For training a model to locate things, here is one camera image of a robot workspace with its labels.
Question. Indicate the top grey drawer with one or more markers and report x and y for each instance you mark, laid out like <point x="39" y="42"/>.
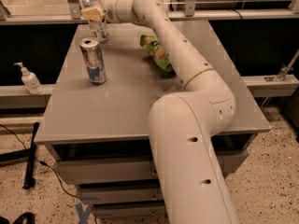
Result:
<point x="130" y="169"/>

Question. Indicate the metal bracket clamp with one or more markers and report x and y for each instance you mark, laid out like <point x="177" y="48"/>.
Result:
<point x="283" y="70"/>

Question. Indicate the grey drawer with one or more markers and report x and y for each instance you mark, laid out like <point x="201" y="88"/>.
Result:
<point x="149" y="208"/>
<point x="130" y="169"/>
<point x="120" y="192"/>

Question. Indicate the black metal stand leg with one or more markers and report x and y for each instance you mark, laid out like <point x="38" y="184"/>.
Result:
<point x="29" y="181"/>

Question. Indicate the clear plastic water bottle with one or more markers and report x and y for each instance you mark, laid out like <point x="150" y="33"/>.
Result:
<point x="98" y="28"/>

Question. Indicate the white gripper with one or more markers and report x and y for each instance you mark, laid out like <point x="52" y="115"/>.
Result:
<point x="108" y="10"/>

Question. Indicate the green rice chip bag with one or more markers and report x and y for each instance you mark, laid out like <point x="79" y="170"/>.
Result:
<point x="155" y="50"/>

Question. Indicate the black shoe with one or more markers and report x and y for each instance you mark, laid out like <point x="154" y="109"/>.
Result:
<point x="25" y="218"/>

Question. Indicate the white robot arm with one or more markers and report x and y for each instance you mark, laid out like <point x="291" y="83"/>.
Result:
<point x="181" y="124"/>

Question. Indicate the grey window rail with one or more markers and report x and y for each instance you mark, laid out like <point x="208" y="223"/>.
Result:
<point x="199" y="15"/>

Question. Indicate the white pump dispenser bottle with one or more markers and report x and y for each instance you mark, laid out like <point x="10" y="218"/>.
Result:
<point x="29" y="80"/>

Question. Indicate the silver blue drink can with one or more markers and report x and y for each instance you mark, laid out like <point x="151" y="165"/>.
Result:
<point x="93" y="59"/>

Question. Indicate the grey drawer cabinet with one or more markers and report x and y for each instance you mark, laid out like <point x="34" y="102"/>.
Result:
<point x="84" y="121"/>

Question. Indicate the bottom grey drawer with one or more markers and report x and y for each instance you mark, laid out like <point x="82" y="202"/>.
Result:
<point x="149" y="208"/>

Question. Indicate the middle grey drawer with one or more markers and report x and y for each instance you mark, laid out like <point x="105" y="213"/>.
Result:
<point x="120" y="192"/>

